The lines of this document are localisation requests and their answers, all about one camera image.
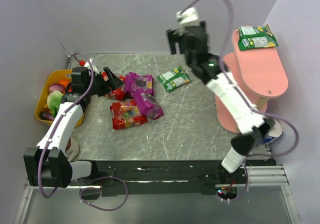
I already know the purple toy eggplant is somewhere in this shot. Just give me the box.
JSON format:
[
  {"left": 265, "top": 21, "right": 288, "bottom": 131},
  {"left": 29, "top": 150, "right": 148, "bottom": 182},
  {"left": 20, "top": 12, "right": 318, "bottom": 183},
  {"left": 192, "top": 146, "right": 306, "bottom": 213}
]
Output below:
[{"left": 39, "top": 111, "right": 55, "bottom": 121}]

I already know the yellow basket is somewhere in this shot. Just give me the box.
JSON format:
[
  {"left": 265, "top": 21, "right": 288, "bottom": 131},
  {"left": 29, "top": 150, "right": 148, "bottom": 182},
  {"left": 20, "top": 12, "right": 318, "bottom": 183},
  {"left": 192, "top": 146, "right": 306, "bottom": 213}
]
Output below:
[{"left": 34, "top": 69, "right": 72, "bottom": 126}]

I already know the pink three-tier shelf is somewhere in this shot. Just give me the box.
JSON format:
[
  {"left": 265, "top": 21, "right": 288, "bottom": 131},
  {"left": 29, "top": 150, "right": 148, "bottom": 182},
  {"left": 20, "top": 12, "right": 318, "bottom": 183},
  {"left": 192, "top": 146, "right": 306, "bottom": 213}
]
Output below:
[{"left": 206, "top": 29, "right": 288, "bottom": 134}]

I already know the aluminium frame rail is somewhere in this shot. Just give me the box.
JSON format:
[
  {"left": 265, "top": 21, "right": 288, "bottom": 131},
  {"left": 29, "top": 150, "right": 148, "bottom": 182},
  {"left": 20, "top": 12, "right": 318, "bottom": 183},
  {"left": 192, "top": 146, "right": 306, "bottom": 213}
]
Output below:
[{"left": 24, "top": 166, "right": 289, "bottom": 189}]

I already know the purple candy bag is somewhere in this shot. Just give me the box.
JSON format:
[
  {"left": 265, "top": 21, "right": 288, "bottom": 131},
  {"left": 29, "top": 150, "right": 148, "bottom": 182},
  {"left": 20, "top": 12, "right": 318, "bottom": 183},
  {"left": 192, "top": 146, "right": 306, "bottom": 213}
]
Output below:
[
  {"left": 124, "top": 72, "right": 154, "bottom": 96},
  {"left": 132, "top": 89, "right": 164, "bottom": 120}
]

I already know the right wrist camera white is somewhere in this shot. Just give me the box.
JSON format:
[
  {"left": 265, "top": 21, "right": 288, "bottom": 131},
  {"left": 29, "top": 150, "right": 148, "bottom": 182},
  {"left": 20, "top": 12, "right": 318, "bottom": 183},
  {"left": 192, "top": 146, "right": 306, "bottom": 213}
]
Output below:
[{"left": 176, "top": 7, "right": 200, "bottom": 28}]

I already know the purple candy bag lower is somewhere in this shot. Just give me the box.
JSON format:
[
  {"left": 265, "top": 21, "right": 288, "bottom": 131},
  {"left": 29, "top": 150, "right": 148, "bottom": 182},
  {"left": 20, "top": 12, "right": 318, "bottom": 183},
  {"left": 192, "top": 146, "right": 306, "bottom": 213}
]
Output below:
[{"left": 132, "top": 89, "right": 164, "bottom": 120}]

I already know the purple toy onion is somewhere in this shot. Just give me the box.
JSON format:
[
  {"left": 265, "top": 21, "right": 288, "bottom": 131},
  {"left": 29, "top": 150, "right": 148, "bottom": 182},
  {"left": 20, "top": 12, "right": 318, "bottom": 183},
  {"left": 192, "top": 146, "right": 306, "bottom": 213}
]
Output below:
[{"left": 48, "top": 83, "right": 65, "bottom": 93}]

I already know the red candy bag lower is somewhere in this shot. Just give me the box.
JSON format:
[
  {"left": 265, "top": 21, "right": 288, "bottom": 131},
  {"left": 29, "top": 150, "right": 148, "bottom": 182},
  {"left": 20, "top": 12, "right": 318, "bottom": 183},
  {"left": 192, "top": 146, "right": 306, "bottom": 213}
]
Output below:
[{"left": 109, "top": 100, "right": 148, "bottom": 130}]

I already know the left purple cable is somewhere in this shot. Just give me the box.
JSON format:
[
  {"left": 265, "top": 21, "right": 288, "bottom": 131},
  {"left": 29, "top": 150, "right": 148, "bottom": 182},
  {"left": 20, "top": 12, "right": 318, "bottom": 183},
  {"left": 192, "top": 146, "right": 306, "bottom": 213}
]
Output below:
[{"left": 36, "top": 52, "right": 130, "bottom": 212}]

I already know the orange toy fruit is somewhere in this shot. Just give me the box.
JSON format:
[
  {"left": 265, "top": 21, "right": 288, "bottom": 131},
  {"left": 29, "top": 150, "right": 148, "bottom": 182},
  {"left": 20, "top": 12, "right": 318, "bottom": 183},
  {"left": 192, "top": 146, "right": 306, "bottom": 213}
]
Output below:
[{"left": 58, "top": 79, "right": 70, "bottom": 88}]

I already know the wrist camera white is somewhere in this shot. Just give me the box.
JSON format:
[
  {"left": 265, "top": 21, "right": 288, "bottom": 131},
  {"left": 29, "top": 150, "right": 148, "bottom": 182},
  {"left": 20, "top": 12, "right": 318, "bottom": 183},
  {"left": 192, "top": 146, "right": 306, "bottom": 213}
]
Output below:
[
  {"left": 176, "top": 7, "right": 200, "bottom": 28},
  {"left": 78, "top": 58, "right": 100, "bottom": 74}
]

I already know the purple cable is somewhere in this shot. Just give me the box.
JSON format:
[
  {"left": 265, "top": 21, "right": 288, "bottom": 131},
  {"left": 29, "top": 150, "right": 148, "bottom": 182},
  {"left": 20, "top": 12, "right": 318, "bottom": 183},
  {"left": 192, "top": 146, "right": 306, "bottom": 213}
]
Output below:
[
  {"left": 181, "top": 0, "right": 300, "bottom": 205},
  {"left": 36, "top": 52, "right": 130, "bottom": 212}
]

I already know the red candy bag upper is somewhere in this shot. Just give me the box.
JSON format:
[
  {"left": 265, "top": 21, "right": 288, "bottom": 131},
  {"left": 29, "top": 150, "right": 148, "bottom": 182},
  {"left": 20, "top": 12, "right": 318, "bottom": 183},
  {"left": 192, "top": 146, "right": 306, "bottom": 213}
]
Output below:
[{"left": 104, "top": 74, "right": 126, "bottom": 101}]

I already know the purple candy bag upper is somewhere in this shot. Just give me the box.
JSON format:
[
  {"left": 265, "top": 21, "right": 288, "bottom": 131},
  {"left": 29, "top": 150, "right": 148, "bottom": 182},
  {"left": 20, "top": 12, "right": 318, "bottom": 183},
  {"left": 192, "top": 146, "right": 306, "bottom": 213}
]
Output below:
[{"left": 124, "top": 72, "right": 154, "bottom": 96}]

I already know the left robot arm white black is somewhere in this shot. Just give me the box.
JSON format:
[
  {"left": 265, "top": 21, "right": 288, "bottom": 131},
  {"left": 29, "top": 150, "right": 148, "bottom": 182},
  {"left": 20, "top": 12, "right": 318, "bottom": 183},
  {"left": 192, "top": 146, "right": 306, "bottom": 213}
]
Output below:
[{"left": 23, "top": 66, "right": 124, "bottom": 188}]

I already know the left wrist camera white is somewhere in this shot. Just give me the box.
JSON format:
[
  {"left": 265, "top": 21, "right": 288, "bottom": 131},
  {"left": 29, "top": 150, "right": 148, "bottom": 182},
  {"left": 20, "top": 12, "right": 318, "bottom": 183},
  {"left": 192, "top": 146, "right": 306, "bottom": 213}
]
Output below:
[{"left": 78, "top": 58, "right": 100, "bottom": 74}]

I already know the green candy bag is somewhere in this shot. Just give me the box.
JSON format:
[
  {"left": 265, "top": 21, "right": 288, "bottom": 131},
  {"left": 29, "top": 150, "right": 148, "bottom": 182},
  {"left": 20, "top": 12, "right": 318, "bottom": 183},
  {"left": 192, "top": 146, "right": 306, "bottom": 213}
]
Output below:
[
  {"left": 238, "top": 24, "right": 278, "bottom": 51},
  {"left": 157, "top": 65, "right": 191, "bottom": 93}
]

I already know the toilet paper roll blue wrapper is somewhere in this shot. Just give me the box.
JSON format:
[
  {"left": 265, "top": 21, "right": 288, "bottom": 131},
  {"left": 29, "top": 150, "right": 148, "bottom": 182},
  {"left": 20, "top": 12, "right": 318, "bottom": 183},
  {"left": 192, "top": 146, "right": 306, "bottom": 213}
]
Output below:
[{"left": 263, "top": 120, "right": 283, "bottom": 144}]

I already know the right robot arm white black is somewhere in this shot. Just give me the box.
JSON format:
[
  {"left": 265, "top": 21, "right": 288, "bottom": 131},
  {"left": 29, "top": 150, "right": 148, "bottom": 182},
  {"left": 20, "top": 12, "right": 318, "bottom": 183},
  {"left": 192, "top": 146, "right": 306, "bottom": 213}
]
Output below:
[{"left": 166, "top": 21, "right": 275, "bottom": 174}]

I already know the green toy cabbage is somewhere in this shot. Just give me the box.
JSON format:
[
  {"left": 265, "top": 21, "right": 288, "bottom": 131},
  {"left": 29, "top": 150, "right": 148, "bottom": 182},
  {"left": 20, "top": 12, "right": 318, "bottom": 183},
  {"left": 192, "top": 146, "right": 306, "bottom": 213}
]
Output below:
[{"left": 46, "top": 90, "right": 64, "bottom": 118}]

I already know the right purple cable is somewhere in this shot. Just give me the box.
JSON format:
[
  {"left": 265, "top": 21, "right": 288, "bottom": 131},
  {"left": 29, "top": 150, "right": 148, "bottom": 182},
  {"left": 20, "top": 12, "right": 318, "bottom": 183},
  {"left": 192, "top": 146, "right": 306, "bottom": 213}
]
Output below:
[{"left": 181, "top": 0, "right": 300, "bottom": 205}]

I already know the red candy bag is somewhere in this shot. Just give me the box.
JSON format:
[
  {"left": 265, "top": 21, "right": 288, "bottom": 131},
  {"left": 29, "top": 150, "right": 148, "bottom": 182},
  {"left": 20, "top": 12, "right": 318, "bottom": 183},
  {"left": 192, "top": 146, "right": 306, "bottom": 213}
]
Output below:
[
  {"left": 104, "top": 74, "right": 126, "bottom": 101},
  {"left": 109, "top": 100, "right": 148, "bottom": 130}
]

